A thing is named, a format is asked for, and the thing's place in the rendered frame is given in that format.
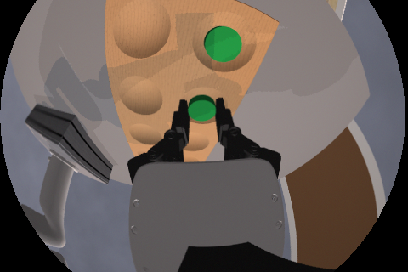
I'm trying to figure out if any green disc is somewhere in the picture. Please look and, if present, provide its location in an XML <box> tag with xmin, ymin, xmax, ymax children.
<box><xmin>188</xmin><ymin>94</ymin><xmax>216</xmax><ymax>122</ymax></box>
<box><xmin>204</xmin><ymin>26</ymin><xmax>242</xmax><ymax>62</ymax></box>

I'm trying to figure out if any tan tray with round pockets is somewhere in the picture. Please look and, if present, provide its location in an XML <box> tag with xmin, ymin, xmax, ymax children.
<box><xmin>105</xmin><ymin>0</ymin><xmax>279</xmax><ymax>162</ymax></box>

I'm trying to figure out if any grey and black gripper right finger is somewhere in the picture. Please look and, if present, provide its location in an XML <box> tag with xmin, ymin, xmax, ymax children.
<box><xmin>215</xmin><ymin>98</ymin><xmax>281</xmax><ymax>179</ymax></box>

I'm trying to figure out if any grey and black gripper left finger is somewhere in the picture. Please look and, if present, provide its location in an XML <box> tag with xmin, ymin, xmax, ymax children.
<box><xmin>127</xmin><ymin>99</ymin><xmax>190</xmax><ymax>183</ymax></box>

